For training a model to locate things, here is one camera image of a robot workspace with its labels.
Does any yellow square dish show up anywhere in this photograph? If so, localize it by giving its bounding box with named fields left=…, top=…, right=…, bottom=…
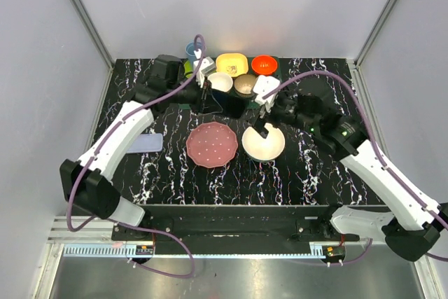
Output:
left=215, top=53, right=249, bottom=78

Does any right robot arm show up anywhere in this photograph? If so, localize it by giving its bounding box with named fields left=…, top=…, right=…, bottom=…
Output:
left=252, top=76, right=447, bottom=262

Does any blue plastic cup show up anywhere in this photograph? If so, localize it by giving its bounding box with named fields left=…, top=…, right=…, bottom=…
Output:
left=185, top=41, right=202, bottom=66

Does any aluminium front rail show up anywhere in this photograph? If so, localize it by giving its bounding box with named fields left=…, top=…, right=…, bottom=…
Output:
left=47, top=216, right=430, bottom=260

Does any pink dotted plate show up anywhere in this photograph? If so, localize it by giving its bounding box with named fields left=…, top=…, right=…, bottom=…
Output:
left=186, top=122, right=238, bottom=169

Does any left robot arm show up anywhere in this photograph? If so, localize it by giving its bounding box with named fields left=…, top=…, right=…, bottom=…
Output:
left=59, top=55, right=223, bottom=240

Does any right aluminium frame post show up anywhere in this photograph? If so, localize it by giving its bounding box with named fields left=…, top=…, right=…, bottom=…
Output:
left=353, top=0, right=421, bottom=69

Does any cream small bowl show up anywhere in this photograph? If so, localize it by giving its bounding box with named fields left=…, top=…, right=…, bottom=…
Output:
left=207, top=72, right=233, bottom=92

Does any purple cable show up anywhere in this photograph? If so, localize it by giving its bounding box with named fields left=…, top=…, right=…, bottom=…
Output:
left=65, top=34, right=207, bottom=279
left=264, top=70, right=448, bottom=267

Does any aluminium frame post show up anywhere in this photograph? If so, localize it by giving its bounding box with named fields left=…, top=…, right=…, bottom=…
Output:
left=353, top=0, right=421, bottom=69
left=50, top=0, right=116, bottom=69

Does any dark green mat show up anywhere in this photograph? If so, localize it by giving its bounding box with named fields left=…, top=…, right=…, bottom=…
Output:
left=178, top=55, right=286, bottom=111

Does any left aluminium frame post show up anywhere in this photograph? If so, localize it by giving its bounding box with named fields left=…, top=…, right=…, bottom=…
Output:
left=50, top=0, right=116, bottom=69

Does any phone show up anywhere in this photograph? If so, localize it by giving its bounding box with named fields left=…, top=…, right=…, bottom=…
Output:
left=127, top=133, right=163, bottom=154

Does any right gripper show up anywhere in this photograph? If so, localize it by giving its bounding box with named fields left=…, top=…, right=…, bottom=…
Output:
left=244, top=86, right=318, bottom=138

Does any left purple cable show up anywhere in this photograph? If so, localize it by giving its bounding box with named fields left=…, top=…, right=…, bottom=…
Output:
left=65, top=34, right=207, bottom=279

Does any brown small bowl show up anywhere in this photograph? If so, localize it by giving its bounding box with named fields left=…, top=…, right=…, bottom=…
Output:
left=234, top=74, right=257, bottom=98

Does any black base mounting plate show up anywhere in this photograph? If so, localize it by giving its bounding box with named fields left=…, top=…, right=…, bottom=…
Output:
left=111, top=204, right=361, bottom=244

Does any lime green saucer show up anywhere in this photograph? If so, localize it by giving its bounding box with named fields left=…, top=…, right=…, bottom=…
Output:
left=183, top=60, right=193, bottom=78

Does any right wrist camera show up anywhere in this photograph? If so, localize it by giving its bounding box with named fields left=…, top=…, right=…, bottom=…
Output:
left=253, top=76, right=281, bottom=106

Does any orange red bowl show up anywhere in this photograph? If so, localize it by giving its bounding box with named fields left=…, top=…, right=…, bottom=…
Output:
left=251, top=55, right=278, bottom=76

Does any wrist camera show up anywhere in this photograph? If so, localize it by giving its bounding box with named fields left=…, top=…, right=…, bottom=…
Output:
left=253, top=76, right=281, bottom=106
left=193, top=57, right=216, bottom=88

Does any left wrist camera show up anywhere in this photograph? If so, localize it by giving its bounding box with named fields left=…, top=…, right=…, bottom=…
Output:
left=193, top=57, right=216, bottom=88

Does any large white bowl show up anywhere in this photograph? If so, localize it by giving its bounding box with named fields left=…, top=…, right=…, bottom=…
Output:
left=241, top=123, right=286, bottom=162

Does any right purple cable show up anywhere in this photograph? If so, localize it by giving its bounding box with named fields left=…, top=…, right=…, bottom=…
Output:
left=264, top=70, right=448, bottom=267

